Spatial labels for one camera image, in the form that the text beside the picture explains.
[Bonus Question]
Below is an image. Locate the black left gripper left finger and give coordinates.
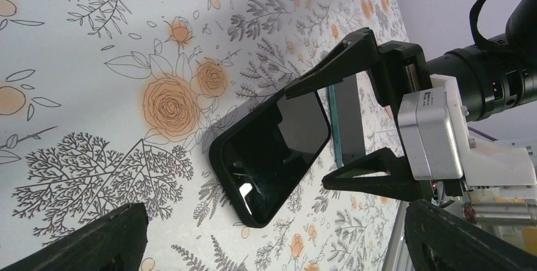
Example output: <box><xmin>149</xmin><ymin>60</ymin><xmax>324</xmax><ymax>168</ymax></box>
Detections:
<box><xmin>3</xmin><ymin>203</ymin><xmax>149</xmax><ymax>270</ymax></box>

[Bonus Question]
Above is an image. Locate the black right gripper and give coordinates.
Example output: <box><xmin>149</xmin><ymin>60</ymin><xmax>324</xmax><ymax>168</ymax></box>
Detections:
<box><xmin>285</xmin><ymin>27</ymin><xmax>433</xmax><ymax>202</ymax></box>

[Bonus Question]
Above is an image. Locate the teal phone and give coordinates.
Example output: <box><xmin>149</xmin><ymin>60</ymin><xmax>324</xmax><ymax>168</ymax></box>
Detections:
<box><xmin>327</xmin><ymin>75</ymin><xmax>366</xmax><ymax>168</ymax></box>

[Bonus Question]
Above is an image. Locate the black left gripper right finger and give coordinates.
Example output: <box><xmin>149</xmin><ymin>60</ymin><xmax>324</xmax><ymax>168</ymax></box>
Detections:
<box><xmin>404</xmin><ymin>200</ymin><xmax>536</xmax><ymax>270</ymax></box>

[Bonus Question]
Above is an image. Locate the floral patterned table mat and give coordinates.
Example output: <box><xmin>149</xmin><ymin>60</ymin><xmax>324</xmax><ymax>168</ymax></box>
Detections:
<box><xmin>1</xmin><ymin>0</ymin><xmax>407</xmax><ymax>270</ymax></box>

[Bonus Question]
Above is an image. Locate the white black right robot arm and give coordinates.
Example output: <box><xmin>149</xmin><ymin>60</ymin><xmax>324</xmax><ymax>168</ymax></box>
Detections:
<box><xmin>285</xmin><ymin>0</ymin><xmax>536</xmax><ymax>202</ymax></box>

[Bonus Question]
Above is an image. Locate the black cased phone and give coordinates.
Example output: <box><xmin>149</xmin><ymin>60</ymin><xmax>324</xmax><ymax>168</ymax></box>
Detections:
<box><xmin>208</xmin><ymin>91</ymin><xmax>331</xmax><ymax>228</ymax></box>

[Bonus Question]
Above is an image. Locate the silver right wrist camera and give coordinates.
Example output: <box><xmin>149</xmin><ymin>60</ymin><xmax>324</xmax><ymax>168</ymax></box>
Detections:
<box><xmin>397</xmin><ymin>74</ymin><xmax>464</xmax><ymax>180</ymax></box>

